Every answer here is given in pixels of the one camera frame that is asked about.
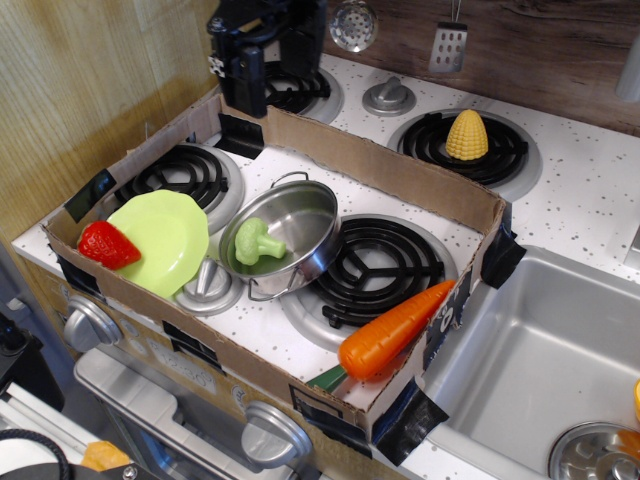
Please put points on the orange toy carrot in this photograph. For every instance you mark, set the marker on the orange toy carrot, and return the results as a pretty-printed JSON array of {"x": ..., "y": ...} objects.
[{"x": 372, "y": 347}]

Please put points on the grey left oven knob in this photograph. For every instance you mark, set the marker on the grey left oven knob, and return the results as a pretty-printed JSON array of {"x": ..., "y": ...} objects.
[{"x": 87, "y": 326}]

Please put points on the grey right oven knob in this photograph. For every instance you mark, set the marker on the grey right oven knob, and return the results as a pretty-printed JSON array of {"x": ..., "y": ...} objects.
[{"x": 270, "y": 438}]

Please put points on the silver oven door handle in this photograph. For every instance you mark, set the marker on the silver oven door handle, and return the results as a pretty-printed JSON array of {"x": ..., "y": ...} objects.
[{"x": 172, "y": 431}]

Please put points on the grey oven knob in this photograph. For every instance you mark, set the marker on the grey oven knob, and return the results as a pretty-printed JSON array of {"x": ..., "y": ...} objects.
[
  {"x": 87, "y": 326},
  {"x": 270, "y": 438}
]

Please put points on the back right black burner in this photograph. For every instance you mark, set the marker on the back right black burner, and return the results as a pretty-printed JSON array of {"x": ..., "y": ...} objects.
[{"x": 511, "y": 168}]

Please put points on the red toy strawberry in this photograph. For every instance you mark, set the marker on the red toy strawberry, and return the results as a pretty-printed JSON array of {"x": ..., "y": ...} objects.
[{"x": 104, "y": 243}]

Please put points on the light green toy broccoli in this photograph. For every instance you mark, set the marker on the light green toy broccoli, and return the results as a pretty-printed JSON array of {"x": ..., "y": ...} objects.
[{"x": 252, "y": 241}]

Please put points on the orange object in sink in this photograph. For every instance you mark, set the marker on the orange object in sink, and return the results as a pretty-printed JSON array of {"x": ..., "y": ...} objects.
[{"x": 630, "y": 438}]

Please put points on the grey faucet post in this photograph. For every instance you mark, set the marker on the grey faucet post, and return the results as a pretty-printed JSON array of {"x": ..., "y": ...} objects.
[{"x": 628, "y": 85}]

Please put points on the grey back stovetop knob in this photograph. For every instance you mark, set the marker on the grey back stovetop knob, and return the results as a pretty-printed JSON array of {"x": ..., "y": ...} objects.
[{"x": 389, "y": 99}]

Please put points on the front right black burner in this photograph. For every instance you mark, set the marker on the front right black burner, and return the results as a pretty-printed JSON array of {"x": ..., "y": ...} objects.
[{"x": 383, "y": 261}]

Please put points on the front left black burner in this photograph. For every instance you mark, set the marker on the front left black burner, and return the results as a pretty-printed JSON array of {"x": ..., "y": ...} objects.
[{"x": 206, "y": 174}]

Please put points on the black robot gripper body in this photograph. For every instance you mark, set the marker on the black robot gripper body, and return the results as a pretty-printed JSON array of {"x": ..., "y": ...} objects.
[{"x": 299, "y": 26}]

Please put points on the grey stovetop knob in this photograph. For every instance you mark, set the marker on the grey stovetop knob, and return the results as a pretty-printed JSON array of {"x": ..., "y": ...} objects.
[
  {"x": 389, "y": 99},
  {"x": 212, "y": 291}
]

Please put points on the hanging metal strainer spoon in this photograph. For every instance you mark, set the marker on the hanging metal strainer spoon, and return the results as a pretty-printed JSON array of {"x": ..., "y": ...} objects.
[{"x": 353, "y": 26}]

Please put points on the silver sink drain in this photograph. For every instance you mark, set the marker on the silver sink drain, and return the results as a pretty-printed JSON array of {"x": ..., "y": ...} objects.
[{"x": 591, "y": 451}]

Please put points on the grey front stovetop knob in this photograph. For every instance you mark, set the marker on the grey front stovetop knob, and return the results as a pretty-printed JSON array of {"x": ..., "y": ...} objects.
[{"x": 212, "y": 291}]

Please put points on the brown cardboard fence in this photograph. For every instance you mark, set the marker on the brown cardboard fence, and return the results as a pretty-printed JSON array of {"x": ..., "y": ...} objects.
[{"x": 257, "y": 353}]

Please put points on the hanging metal slotted spatula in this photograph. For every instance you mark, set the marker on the hanging metal slotted spatula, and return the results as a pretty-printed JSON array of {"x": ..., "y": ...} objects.
[{"x": 449, "y": 44}]

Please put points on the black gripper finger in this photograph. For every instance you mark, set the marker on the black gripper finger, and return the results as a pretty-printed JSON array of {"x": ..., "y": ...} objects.
[
  {"x": 300, "y": 55},
  {"x": 241, "y": 78}
]

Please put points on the orange cloth scrap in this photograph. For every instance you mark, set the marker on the orange cloth scrap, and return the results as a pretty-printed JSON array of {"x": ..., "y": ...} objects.
[{"x": 103, "y": 455}]

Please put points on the silver toy sink basin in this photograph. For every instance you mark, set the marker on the silver toy sink basin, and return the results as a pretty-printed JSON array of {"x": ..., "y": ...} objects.
[{"x": 556, "y": 346}]

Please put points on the light green plastic plate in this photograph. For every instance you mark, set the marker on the light green plastic plate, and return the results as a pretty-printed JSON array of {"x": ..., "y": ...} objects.
[{"x": 171, "y": 232}]

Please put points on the small steel pan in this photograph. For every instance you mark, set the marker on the small steel pan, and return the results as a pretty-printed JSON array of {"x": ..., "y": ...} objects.
[{"x": 304, "y": 215}]

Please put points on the yellow toy corn cob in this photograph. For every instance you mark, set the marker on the yellow toy corn cob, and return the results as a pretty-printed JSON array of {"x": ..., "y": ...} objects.
[{"x": 467, "y": 139}]

